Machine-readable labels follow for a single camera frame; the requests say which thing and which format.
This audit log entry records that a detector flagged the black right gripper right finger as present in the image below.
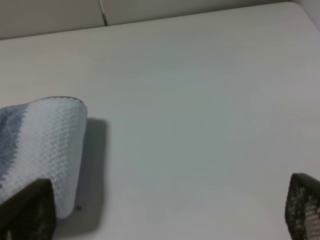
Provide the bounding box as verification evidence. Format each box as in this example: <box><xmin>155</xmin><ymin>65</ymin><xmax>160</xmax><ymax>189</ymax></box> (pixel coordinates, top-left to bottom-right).
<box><xmin>284</xmin><ymin>173</ymin><xmax>320</xmax><ymax>240</ymax></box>

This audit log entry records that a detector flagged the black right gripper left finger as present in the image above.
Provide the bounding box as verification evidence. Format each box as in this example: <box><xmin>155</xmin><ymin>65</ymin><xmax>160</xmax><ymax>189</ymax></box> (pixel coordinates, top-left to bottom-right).
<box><xmin>0</xmin><ymin>179</ymin><xmax>57</xmax><ymax>240</ymax></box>

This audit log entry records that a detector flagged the blue white striped towel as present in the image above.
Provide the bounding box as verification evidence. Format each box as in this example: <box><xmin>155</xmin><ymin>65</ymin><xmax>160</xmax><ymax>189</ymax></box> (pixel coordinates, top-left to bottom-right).
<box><xmin>0</xmin><ymin>96</ymin><xmax>87</xmax><ymax>219</ymax></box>

